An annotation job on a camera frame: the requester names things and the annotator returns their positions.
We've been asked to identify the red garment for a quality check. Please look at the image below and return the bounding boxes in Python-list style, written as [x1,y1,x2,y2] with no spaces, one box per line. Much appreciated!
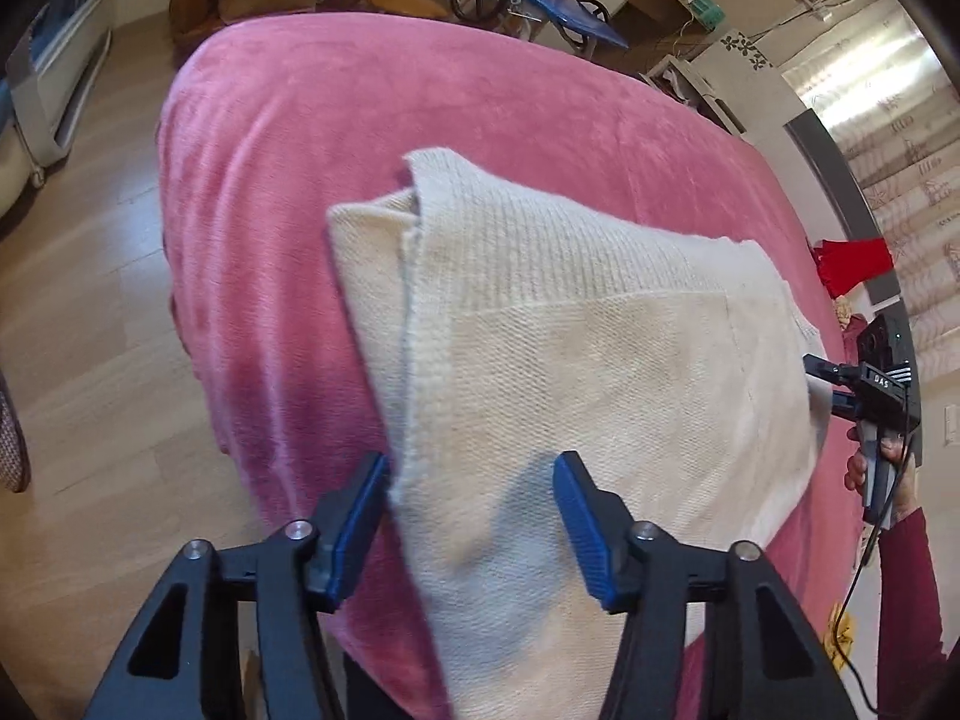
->
[808,236,893,297]

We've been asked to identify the small white shelf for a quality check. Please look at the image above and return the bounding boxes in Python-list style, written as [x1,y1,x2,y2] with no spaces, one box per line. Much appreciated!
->
[645,52,745,136]

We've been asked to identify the flower wall sticker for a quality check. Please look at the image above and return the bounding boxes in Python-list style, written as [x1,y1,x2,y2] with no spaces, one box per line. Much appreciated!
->
[720,30,773,73]

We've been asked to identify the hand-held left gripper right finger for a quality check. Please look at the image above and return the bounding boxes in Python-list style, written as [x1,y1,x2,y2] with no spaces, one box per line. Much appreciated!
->
[553,452,863,720]

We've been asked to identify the round wooden stool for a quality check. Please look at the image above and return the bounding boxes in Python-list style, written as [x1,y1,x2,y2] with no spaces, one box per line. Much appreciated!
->
[367,0,449,20]

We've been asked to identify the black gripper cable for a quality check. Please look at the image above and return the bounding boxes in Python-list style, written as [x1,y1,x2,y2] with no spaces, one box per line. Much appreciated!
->
[823,517,882,717]

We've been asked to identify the pink fleece blanket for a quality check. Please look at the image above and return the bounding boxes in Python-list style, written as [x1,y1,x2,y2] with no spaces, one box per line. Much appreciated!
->
[157,11,893,720]

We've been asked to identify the person's dark trousers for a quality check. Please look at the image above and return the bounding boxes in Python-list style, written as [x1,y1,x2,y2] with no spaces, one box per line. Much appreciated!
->
[341,645,451,720]

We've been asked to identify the person's right hand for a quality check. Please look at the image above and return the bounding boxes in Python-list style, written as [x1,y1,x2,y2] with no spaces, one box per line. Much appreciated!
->
[845,438,920,523]

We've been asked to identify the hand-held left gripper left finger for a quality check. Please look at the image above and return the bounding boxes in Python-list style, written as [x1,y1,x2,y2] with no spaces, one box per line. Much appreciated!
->
[81,452,392,720]

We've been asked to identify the dark grey window frame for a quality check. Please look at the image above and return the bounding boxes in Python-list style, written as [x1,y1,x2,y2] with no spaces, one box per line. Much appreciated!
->
[784,111,925,385]

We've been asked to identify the patterned cushion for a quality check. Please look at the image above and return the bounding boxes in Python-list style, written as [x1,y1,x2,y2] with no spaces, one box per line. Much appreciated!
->
[0,373,32,494]

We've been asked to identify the cream knit sweater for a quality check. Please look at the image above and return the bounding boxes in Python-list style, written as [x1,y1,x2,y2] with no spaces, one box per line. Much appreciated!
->
[326,148,833,720]

